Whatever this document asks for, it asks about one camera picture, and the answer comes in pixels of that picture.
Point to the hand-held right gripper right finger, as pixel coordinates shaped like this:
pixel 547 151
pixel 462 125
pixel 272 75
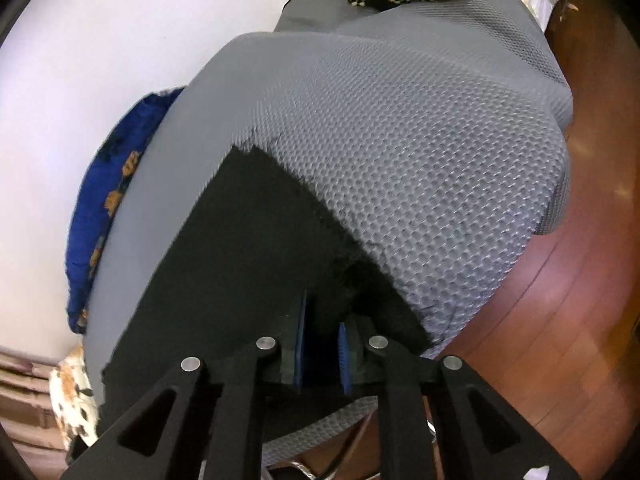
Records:
pixel 343 355

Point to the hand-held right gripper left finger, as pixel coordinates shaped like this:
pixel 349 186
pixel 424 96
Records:
pixel 299 345

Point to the black pants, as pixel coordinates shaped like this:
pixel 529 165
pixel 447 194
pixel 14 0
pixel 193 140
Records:
pixel 225 260

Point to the grey mesh mattress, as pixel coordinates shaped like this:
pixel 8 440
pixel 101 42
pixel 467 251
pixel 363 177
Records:
pixel 400 160

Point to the white floral pillow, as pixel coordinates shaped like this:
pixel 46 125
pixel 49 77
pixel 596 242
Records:
pixel 72 395

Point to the blue floral blanket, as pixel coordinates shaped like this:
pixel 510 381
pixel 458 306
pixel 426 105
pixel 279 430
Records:
pixel 100 200

